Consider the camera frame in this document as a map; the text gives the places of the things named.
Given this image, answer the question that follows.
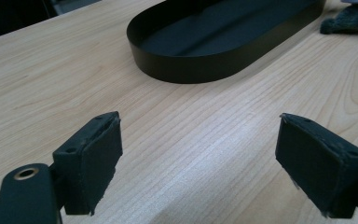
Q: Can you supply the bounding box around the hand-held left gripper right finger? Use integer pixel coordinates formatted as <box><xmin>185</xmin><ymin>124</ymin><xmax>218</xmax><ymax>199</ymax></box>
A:
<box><xmin>274</xmin><ymin>112</ymin><xmax>358</xmax><ymax>219</ymax></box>

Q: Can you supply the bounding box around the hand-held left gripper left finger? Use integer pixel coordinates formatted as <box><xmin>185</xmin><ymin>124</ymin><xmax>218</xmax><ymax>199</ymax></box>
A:
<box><xmin>52</xmin><ymin>111</ymin><xmax>124</xmax><ymax>217</ymax></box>

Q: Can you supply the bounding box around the dark grey plush toy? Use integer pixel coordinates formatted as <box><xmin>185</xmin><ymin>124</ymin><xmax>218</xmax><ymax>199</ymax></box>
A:
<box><xmin>319</xmin><ymin>0</ymin><xmax>358</xmax><ymax>35</ymax></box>

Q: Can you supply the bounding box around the black oval tray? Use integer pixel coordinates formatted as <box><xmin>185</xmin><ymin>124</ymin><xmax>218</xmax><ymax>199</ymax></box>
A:
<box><xmin>126</xmin><ymin>0</ymin><xmax>327</xmax><ymax>85</ymax></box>

